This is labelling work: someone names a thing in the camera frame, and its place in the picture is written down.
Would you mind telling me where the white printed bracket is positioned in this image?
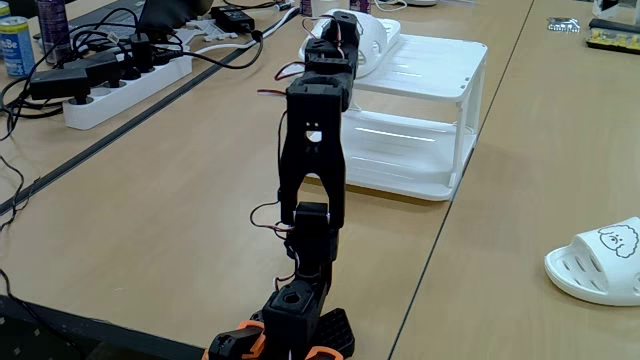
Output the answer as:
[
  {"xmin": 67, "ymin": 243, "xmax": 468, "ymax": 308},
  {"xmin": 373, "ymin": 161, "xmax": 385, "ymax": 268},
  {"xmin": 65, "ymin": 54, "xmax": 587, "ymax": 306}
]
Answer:
[
  {"xmin": 172, "ymin": 27, "xmax": 201, "ymax": 47},
  {"xmin": 191, "ymin": 18, "xmax": 240, "ymax": 42}
]

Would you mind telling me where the white slipper with dog print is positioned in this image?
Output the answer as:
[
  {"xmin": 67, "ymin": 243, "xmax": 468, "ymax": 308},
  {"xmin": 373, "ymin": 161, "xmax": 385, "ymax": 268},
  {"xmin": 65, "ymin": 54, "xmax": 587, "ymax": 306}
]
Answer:
[
  {"xmin": 543, "ymin": 216, "xmax": 640, "ymax": 307},
  {"xmin": 298, "ymin": 10, "xmax": 402, "ymax": 79}
]

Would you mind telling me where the black cable tangle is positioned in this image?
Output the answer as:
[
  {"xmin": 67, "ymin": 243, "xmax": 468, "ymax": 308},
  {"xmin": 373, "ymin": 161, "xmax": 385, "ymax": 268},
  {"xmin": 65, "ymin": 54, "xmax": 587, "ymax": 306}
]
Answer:
[{"xmin": 0, "ymin": 74, "xmax": 66, "ymax": 144}]

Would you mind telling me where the black power adapter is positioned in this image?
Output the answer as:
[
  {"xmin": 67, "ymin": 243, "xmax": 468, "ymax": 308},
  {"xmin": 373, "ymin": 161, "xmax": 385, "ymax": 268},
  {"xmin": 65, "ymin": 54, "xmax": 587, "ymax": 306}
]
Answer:
[{"xmin": 209, "ymin": 5, "xmax": 256, "ymax": 35}]

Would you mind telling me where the white paper cup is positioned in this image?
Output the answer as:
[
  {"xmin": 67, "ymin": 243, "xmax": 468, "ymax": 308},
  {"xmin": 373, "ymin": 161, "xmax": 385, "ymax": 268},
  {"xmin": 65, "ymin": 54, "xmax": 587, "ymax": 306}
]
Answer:
[{"xmin": 310, "ymin": 0, "xmax": 341, "ymax": 17}]

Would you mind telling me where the black table edge bar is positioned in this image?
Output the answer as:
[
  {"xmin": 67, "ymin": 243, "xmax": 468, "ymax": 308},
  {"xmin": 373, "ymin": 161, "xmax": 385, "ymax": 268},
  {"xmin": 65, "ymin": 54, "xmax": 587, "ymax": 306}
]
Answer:
[{"xmin": 0, "ymin": 294, "xmax": 206, "ymax": 360}]

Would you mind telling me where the clear plastic box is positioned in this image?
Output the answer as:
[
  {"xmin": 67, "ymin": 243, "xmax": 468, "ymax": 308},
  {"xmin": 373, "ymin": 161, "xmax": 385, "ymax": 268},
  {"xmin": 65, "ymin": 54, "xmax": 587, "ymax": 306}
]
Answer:
[{"xmin": 592, "ymin": 0, "xmax": 640, "ymax": 25}]

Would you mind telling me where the white power strip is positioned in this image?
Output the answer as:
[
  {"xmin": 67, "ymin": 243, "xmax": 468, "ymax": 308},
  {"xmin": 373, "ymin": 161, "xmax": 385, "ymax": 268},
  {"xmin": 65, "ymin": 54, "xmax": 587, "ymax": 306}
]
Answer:
[{"xmin": 62, "ymin": 54, "xmax": 194, "ymax": 131}]

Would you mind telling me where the white plastic shoe rack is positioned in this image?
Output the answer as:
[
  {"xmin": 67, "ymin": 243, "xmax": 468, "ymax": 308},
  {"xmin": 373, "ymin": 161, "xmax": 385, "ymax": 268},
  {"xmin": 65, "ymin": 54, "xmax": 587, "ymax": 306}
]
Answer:
[{"xmin": 282, "ymin": 29, "xmax": 489, "ymax": 202}]

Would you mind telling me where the white power cord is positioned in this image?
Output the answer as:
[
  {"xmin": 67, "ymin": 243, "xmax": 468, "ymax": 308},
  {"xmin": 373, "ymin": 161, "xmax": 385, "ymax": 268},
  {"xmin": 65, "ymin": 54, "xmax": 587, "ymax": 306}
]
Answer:
[{"xmin": 192, "ymin": 5, "xmax": 301, "ymax": 56}]

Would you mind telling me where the black plug adapter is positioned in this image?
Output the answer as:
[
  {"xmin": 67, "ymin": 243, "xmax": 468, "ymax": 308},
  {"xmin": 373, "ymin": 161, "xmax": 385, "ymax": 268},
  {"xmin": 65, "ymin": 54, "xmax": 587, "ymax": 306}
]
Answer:
[
  {"xmin": 28, "ymin": 67, "xmax": 92, "ymax": 105},
  {"xmin": 63, "ymin": 52, "xmax": 121, "ymax": 89},
  {"xmin": 128, "ymin": 32, "xmax": 154, "ymax": 74}
]

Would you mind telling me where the blue drink can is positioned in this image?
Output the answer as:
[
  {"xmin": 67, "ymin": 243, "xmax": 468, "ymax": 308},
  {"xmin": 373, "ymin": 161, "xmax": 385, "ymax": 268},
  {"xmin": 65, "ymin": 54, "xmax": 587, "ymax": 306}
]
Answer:
[{"xmin": 0, "ymin": 15, "xmax": 36, "ymax": 79}]

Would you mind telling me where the silver foil packet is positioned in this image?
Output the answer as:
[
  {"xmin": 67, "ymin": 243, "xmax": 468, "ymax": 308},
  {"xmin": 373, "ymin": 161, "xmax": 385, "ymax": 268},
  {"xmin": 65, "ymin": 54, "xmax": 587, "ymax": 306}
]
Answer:
[{"xmin": 547, "ymin": 17, "xmax": 582, "ymax": 34}]

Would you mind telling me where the black and yellow box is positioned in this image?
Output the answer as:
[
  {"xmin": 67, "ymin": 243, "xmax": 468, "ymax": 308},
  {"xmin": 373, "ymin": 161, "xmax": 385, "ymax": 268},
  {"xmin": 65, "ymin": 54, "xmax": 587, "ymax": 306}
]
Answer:
[{"xmin": 585, "ymin": 18, "xmax": 640, "ymax": 55}]

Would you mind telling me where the black cable with inline connector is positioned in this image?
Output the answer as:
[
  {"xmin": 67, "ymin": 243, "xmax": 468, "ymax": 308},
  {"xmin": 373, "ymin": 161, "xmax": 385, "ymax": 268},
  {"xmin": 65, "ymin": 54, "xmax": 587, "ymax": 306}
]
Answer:
[{"xmin": 164, "ymin": 29, "xmax": 265, "ymax": 70}]

